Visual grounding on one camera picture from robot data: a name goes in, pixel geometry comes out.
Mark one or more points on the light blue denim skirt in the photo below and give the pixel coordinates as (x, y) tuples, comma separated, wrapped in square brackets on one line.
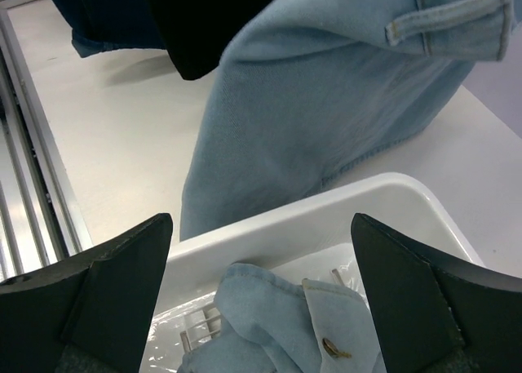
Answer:
[(271, 325)]

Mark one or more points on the pale blue denim garment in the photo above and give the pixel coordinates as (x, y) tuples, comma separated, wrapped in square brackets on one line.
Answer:
[(309, 88)]

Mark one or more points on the black garment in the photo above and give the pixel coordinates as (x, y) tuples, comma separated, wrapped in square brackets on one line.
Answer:
[(196, 32)]

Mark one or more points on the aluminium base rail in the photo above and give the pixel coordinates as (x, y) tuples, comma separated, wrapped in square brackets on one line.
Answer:
[(41, 222)]

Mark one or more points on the white plastic basket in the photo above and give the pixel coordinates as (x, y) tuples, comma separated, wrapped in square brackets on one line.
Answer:
[(310, 238)]

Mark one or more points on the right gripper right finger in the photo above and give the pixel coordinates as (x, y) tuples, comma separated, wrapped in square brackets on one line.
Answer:
[(432, 311)]

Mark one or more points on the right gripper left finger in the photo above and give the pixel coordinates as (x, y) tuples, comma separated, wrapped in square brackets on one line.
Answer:
[(90, 312)]

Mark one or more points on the dark blue denim skirt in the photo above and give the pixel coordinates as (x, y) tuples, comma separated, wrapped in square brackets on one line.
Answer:
[(109, 25)]

